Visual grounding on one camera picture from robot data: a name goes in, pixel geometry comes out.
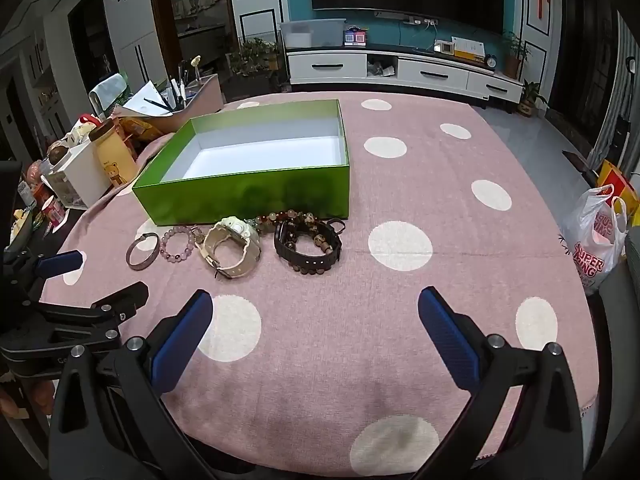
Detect pink bead bracelet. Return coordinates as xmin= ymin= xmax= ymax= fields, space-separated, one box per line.
xmin=159 ymin=226 xmax=197 ymax=263

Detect white desk calendar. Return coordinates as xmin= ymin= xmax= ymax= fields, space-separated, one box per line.
xmin=451 ymin=36 xmax=486 ymax=61

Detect chair with green towel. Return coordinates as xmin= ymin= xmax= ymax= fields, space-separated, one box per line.
xmin=89 ymin=74 xmax=132 ymax=116

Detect cream wrist watch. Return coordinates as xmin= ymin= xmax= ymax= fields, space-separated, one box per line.
xmin=199 ymin=216 xmax=263 ymax=279

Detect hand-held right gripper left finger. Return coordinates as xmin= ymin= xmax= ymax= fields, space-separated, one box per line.
xmin=47 ymin=289 xmax=216 ymax=480

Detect brown wooden bead bracelet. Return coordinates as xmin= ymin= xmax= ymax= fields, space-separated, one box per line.
xmin=295 ymin=215 xmax=343 ymax=276

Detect white television cabinet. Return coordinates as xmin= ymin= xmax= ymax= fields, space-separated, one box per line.
xmin=286 ymin=45 xmax=525 ymax=106

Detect bushy potted plant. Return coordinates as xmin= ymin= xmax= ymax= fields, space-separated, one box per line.
xmin=230 ymin=37 xmax=281 ymax=78

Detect white paper sheets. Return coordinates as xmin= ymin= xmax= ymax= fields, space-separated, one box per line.
xmin=122 ymin=80 xmax=171 ymax=111

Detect grey striped curtain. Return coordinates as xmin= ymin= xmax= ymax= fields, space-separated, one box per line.
xmin=615 ymin=12 xmax=640 ymax=131

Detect white printed plastic bag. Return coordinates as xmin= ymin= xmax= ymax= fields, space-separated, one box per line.
xmin=558 ymin=185 xmax=628 ymax=295

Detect white storage box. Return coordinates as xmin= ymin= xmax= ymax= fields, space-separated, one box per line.
xmin=42 ymin=140 xmax=113 ymax=208

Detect silver chain bracelet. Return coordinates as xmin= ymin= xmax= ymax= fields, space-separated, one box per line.
xmin=252 ymin=209 xmax=321 ymax=228

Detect green cardboard box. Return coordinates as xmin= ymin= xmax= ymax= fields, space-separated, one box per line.
xmin=131 ymin=99 xmax=351 ymax=227

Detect silver bangle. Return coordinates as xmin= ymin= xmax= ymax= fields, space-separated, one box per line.
xmin=125 ymin=232 xmax=161 ymax=271

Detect brown storage box with stationery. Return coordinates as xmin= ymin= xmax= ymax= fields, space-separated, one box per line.
xmin=112 ymin=74 xmax=223 ymax=133

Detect clear plastic storage bin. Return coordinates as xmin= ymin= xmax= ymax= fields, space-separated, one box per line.
xmin=279 ymin=18 xmax=347 ymax=51

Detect small potted floor plant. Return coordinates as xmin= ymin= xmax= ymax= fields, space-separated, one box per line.
xmin=517 ymin=80 xmax=548 ymax=118

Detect pink polka dot tablecloth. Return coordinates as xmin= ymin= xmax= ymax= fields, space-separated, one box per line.
xmin=37 ymin=91 xmax=601 ymax=478

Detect yellow bottle with brown cap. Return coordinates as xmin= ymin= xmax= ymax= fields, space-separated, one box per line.
xmin=89 ymin=120 xmax=138 ymax=187

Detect yellow paper bag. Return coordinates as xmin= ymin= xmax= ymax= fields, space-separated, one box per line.
xmin=597 ymin=160 xmax=640 ymax=226

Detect tall potted plant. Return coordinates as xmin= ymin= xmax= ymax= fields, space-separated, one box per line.
xmin=502 ymin=30 xmax=531 ymax=80

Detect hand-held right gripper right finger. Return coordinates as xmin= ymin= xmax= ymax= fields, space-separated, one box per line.
xmin=415 ymin=286 xmax=586 ymax=480

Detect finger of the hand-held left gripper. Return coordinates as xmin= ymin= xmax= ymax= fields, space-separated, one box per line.
xmin=5 ymin=250 xmax=84 ymax=306
xmin=37 ymin=281 xmax=151 ymax=334

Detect black wrist watch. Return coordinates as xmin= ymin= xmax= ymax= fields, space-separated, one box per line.
xmin=273 ymin=219 xmax=347 ymax=273

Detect yellow snack bag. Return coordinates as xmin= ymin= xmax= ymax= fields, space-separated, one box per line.
xmin=117 ymin=116 xmax=163 ymax=143

